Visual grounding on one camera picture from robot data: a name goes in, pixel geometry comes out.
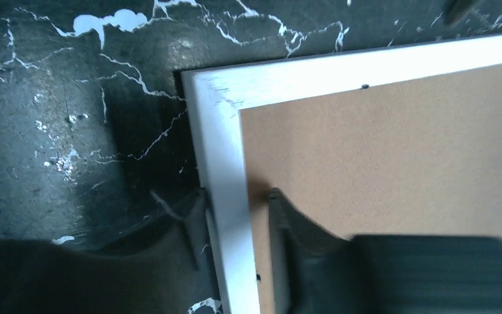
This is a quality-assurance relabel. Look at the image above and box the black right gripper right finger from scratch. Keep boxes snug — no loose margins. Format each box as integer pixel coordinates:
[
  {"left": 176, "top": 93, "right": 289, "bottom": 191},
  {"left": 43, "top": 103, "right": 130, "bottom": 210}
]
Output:
[{"left": 269, "top": 188, "right": 502, "bottom": 313}]

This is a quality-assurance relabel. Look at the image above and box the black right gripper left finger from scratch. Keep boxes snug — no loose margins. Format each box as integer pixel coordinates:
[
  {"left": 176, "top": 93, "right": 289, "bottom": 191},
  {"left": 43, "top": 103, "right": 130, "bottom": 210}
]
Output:
[{"left": 0, "top": 188, "right": 218, "bottom": 313}]

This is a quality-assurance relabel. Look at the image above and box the white picture frame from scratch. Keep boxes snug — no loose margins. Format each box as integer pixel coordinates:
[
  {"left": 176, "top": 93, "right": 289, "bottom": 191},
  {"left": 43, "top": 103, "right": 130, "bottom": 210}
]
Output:
[{"left": 182, "top": 35, "right": 502, "bottom": 313}]

